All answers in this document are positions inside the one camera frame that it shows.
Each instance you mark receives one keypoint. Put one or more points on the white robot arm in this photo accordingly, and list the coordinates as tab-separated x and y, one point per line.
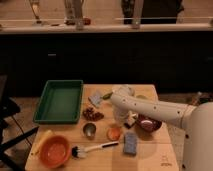
196	121

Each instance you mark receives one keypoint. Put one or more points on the orange round fruit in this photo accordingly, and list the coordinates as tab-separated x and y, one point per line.
114	133

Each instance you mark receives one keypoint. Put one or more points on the green plastic tray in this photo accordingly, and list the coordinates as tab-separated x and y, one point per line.
60	102

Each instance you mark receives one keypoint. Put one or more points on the yellow banana toy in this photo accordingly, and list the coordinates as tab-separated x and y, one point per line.
43	138

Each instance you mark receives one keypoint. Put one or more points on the black chair frame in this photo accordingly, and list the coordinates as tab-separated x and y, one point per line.
9	137

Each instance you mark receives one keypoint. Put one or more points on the orange plastic bowl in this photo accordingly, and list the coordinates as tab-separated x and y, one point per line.
54	151

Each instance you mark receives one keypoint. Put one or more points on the blue sponge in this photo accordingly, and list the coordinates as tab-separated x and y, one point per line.
130	144

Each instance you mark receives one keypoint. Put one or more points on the dark purple bowl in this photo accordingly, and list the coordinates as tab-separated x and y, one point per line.
148	124

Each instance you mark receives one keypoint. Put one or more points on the green pepper toy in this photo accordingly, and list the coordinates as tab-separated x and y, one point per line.
107	96

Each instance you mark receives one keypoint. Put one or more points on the brown grape cluster toy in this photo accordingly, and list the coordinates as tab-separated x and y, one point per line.
91	115

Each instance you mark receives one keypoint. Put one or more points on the grey blue cloth piece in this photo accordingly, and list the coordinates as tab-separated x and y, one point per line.
95	99

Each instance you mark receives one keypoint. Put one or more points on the small metal cup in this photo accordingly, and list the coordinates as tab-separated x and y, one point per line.
89	130

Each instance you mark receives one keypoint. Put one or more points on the white handled dish brush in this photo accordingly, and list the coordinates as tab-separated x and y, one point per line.
81	152

